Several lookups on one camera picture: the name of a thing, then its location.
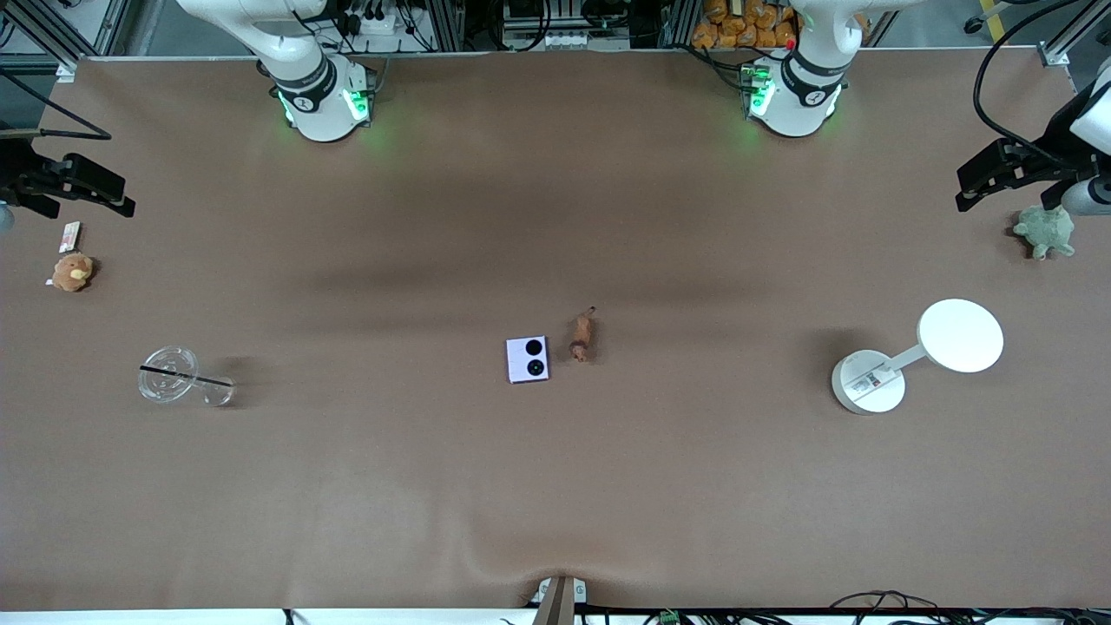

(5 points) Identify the brown lion statue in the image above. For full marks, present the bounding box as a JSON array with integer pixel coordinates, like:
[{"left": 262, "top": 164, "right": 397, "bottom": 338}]
[{"left": 569, "top": 305, "right": 598, "bottom": 364}]

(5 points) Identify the green turtle plush toy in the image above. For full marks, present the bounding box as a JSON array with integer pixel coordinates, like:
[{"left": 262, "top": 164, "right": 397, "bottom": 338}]
[{"left": 1012, "top": 205, "right": 1077, "bottom": 261}]

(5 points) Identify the brown plush toy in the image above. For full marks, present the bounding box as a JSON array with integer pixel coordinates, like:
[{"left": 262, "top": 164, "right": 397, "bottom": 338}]
[{"left": 49, "top": 253, "right": 95, "bottom": 293}]

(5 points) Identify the white round desk lamp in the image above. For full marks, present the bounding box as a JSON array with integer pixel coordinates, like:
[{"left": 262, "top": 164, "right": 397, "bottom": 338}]
[{"left": 831, "top": 299, "right": 1006, "bottom": 416}]

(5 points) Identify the clear plastic cup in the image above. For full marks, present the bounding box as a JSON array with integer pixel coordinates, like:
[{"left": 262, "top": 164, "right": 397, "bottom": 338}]
[{"left": 137, "top": 345, "right": 237, "bottom": 408}]

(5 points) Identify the black drinking straw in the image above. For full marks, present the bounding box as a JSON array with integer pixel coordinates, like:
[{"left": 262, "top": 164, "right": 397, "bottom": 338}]
[{"left": 139, "top": 365, "right": 234, "bottom": 387}]

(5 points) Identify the orange plush toy pile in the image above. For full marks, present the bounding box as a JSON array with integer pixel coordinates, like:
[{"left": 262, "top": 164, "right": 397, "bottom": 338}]
[{"left": 691, "top": 0, "right": 799, "bottom": 50}]

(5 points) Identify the white power strip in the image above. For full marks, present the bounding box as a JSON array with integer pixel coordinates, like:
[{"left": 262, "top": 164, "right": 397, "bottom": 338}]
[{"left": 343, "top": 7, "right": 402, "bottom": 37}]

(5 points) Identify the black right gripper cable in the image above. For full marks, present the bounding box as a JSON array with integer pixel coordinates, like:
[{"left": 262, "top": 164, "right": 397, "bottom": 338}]
[{"left": 0, "top": 66, "right": 114, "bottom": 141}]

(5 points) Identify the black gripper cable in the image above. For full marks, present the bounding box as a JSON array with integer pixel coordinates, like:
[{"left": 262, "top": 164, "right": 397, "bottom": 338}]
[
  {"left": 0, "top": 66, "right": 114, "bottom": 141},
  {"left": 972, "top": 0, "right": 1081, "bottom": 168}
]

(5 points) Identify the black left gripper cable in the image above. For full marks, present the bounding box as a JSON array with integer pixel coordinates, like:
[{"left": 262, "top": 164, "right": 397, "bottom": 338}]
[{"left": 972, "top": 0, "right": 1081, "bottom": 168}]

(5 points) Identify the aluminium frame post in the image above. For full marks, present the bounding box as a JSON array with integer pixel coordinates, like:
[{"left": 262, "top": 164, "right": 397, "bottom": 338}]
[
  {"left": 1037, "top": 0, "right": 1111, "bottom": 69},
  {"left": 0, "top": 0, "right": 131, "bottom": 83}
]

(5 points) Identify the black cable bundle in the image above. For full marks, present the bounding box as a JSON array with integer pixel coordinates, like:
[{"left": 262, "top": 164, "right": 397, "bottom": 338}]
[{"left": 829, "top": 590, "right": 1111, "bottom": 625}]

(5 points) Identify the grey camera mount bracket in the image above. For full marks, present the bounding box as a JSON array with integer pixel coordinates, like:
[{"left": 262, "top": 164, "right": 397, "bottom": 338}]
[{"left": 529, "top": 576, "right": 589, "bottom": 625}]

